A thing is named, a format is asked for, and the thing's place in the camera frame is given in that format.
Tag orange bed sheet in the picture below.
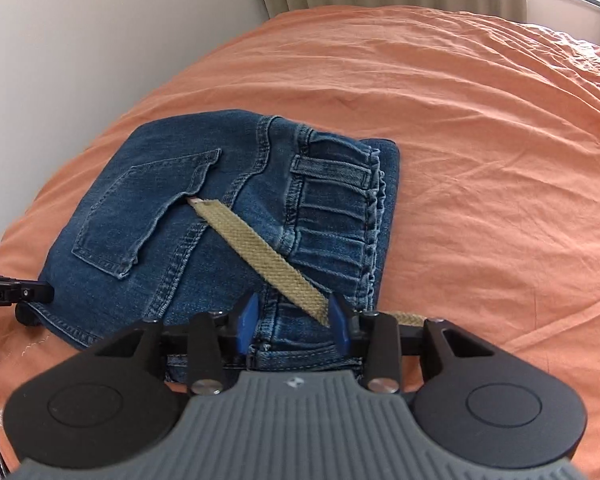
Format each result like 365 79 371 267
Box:
0 6 600 479

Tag blue denim jeans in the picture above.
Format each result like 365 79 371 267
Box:
17 110 401 372

